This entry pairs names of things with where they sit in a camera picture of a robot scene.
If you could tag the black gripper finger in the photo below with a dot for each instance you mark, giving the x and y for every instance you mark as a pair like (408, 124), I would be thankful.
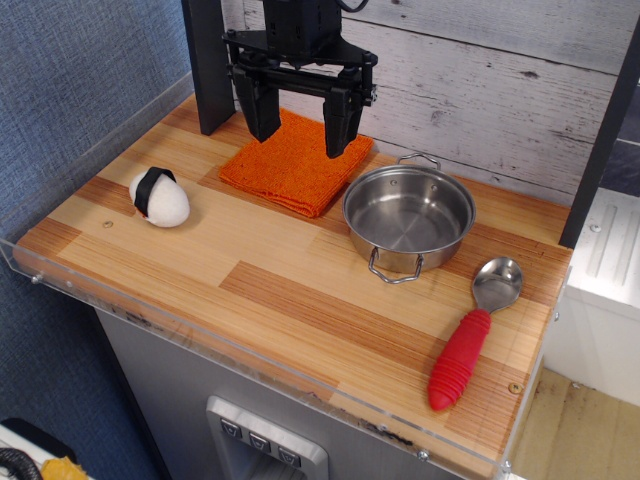
(342, 110)
(259, 103)

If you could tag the stainless steel pot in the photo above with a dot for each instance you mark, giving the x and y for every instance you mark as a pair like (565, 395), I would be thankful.
(408, 217)

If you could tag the red handled metal spoon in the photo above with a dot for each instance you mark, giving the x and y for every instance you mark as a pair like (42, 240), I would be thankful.
(497, 285)

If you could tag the clear acrylic table guard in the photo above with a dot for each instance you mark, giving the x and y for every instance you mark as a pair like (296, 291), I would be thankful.
(289, 301)

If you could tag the white toy sink unit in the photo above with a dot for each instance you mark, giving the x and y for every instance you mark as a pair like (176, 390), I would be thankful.
(594, 336)

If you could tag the grey toy fridge cabinet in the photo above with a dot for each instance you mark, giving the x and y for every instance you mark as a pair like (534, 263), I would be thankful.
(212, 422)

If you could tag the orange folded cloth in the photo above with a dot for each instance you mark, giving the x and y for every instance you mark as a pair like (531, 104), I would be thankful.
(292, 169)

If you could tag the white black sushi toy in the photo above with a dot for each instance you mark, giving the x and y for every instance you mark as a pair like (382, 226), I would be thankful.
(158, 197)

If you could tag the dark grey left post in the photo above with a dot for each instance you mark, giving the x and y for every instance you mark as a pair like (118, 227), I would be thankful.
(204, 26)

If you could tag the yellow object bottom left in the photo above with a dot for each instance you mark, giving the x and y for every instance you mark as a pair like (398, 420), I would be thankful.
(62, 469)

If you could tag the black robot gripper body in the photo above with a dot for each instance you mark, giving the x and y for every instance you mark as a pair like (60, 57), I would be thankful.
(305, 32)

